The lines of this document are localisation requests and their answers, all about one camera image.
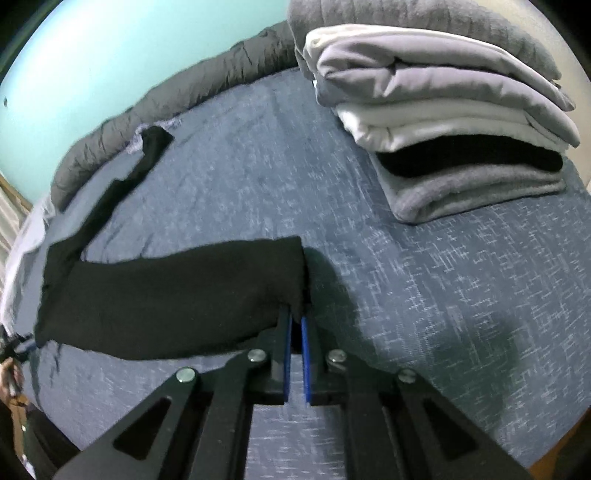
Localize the grey fleece folded garment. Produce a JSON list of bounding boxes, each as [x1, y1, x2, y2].
[[373, 151, 567, 225]]

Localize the white folded garment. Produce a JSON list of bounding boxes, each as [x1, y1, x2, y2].
[[336, 102, 570, 154]]

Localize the black pants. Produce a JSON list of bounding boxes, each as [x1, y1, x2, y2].
[[34, 126, 309, 361]]

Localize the blue bed sheet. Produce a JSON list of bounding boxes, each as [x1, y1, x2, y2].
[[9, 65, 591, 480]]

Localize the wooden bed frame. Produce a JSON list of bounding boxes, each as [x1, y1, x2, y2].
[[526, 401, 591, 480]]

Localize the small blue-grey crumpled cloth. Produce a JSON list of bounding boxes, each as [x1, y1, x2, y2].
[[126, 117, 183, 154]]

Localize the beige curtain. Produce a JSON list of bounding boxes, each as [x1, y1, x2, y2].
[[0, 185, 24, 261]]

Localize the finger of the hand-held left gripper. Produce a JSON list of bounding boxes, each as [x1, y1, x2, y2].
[[0, 324, 37, 365]]

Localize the dark grey rolled duvet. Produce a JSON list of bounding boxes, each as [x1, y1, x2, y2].
[[51, 21, 305, 208]]

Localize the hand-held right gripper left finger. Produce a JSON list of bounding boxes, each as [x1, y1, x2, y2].
[[53, 307, 296, 480]]

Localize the black folded garment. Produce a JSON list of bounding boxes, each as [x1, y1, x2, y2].
[[378, 137, 564, 179]]

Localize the wooden window frame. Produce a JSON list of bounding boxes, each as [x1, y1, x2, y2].
[[0, 173, 34, 214]]

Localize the light grey quilt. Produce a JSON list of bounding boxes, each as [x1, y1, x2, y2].
[[0, 191, 57, 324]]

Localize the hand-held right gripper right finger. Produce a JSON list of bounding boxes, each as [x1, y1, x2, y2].
[[301, 316, 536, 480]]

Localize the light grey folded garment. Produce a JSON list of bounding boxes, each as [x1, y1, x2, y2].
[[302, 27, 580, 146]]

